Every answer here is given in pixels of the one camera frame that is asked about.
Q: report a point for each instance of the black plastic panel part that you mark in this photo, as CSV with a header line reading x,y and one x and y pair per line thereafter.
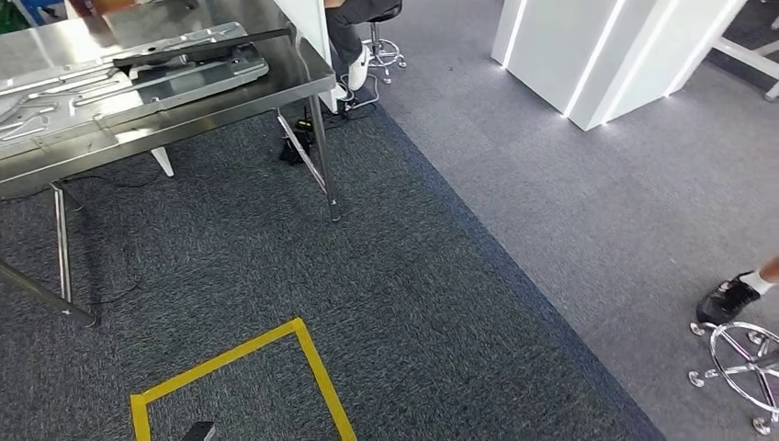
x,y
201,52

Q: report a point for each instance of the stainless steel workbench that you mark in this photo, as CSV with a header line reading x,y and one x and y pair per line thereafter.
x,y
292,61

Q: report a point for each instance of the black power adapter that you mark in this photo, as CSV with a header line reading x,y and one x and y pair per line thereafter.
x,y
295,149

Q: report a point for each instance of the yellow floor tape square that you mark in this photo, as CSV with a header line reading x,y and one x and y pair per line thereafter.
x,y
318,372

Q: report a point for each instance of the person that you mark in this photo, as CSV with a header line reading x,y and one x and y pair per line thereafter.
x,y
347,24
727,298

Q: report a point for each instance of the white lit display counter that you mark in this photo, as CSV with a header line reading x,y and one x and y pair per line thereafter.
x,y
548,48

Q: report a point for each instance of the large stamped metal panel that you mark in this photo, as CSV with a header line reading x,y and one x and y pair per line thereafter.
x,y
61,91

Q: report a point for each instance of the white table frame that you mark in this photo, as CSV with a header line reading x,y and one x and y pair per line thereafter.
x,y
748,61

